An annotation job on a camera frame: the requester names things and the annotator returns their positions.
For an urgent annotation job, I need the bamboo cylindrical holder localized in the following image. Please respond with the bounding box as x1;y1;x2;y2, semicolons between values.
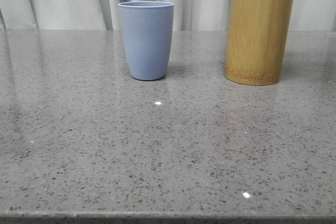
225;0;293;86

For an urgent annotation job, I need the blue plastic cup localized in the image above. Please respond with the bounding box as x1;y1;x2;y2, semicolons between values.
118;1;174;81

